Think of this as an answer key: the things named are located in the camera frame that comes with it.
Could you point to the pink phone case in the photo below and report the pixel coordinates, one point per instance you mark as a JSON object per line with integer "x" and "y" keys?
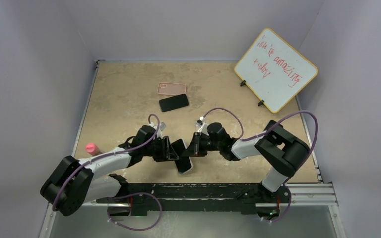
{"x": 171, "y": 89}

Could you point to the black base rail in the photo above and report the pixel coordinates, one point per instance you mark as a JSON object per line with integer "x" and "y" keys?
{"x": 245, "y": 198}

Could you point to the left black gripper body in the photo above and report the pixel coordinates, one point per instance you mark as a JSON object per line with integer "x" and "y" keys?
{"x": 156, "y": 149}

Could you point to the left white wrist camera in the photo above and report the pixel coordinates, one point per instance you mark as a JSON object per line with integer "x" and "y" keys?
{"x": 160, "y": 128}

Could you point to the black phone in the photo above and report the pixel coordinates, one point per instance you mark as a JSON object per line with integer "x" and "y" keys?
{"x": 174, "y": 102}
{"x": 184, "y": 164}

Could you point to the grey clear phone case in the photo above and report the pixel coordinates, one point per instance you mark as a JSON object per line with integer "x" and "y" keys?
{"x": 190, "y": 167}

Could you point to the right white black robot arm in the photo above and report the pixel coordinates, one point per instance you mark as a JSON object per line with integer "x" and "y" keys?
{"x": 285, "y": 152}

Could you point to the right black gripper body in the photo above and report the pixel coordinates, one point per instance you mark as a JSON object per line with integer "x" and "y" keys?
{"x": 204, "y": 144}

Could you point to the white board yellow frame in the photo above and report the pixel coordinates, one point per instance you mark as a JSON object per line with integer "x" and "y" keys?
{"x": 274, "y": 71}

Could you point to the pink bottle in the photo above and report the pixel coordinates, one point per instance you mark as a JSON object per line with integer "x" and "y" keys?
{"x": 92, "y": 149}

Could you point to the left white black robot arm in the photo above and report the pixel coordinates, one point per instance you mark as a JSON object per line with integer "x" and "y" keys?
{"x": 68, "y": 186}

